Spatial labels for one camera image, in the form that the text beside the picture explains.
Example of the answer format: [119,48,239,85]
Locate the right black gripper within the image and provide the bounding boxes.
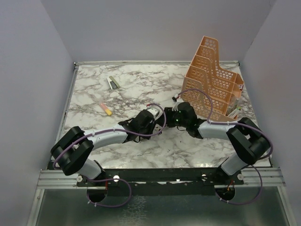
[156,107,189,128]

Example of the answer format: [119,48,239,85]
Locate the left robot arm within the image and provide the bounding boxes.
[51,107,166,186]

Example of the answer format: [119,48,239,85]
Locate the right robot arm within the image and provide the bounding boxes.
[164,102,272,184]

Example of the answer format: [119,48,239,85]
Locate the pink yellow highlighter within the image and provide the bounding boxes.
[99,102,112,116]

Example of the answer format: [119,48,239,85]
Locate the peach plastic file organizer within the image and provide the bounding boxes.
[180,36,244,122]

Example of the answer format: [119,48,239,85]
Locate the grey white stapler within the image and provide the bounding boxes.
[107,76,120,90]

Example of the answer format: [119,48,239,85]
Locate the items in organizer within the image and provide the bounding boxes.
[226,96,241,118]

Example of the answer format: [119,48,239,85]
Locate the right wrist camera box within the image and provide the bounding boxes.
[172,95,182,111]

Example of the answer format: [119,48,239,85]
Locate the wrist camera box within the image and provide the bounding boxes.
[146,105,162,119]
[172,95,182,111]

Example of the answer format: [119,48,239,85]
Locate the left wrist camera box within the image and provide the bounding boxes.
[146,105,162,119]

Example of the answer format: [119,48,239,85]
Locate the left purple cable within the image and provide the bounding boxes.
[53,103,168,208]

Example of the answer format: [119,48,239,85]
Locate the purple cable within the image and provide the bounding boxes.
[53,103,168,208]
[173,89,274,205]

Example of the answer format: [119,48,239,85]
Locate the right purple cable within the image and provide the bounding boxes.
[173,89,274,205]

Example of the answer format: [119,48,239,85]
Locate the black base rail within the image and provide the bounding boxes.
[48,150,250,197]

